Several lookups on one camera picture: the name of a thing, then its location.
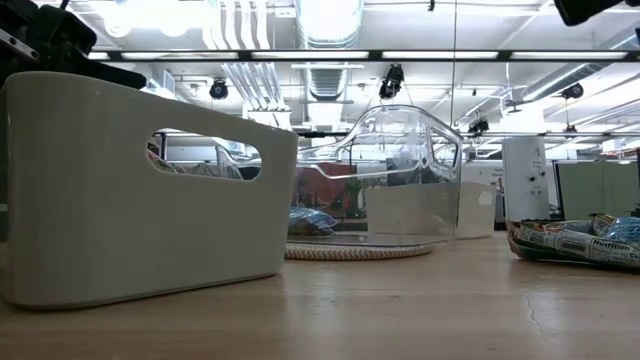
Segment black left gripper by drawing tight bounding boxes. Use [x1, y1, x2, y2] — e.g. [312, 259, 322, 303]
[0, 0, 147, 89]

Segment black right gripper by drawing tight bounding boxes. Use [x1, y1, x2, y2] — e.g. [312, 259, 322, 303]
[552, 0, 626, 28]

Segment red green Chewy granola bar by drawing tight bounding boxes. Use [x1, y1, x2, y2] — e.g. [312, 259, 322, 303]
[147, 148, 174, 175]

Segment green wrapper granola bar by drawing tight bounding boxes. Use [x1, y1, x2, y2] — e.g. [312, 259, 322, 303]
[506, 219, 640, 272]
[589, 213, 617, 236]

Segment thin grey vertical pole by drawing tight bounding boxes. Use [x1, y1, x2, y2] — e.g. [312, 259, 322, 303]
[451, 0, 459, 129]

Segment grey plastic bin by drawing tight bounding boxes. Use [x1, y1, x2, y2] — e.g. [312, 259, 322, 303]
[0, 70, 300, 308]

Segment white floor appliance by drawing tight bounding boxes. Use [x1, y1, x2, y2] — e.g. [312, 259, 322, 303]
[502, 137, 552, 222]

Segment green office partition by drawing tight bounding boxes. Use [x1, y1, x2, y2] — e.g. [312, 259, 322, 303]
[554, 159, 640, 221]

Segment black overhead beam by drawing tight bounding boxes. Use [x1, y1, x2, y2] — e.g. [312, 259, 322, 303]
[87, 48, 640, 63]

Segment clear plastic bin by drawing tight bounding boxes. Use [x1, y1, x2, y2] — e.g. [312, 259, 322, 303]
[215, 103, 465, 247]

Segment small green plant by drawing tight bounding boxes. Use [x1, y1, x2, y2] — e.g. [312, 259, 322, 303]
[342, 177, 365, 220]

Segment round woven mat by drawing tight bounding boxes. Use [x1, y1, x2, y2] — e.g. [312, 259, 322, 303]
[284, 242, 434, 262]

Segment silver ventilation duct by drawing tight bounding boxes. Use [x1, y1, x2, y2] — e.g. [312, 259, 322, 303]
[294, 0, 365, 104]

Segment red wall panel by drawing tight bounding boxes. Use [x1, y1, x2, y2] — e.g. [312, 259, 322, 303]
[294, 162, 359, 221]

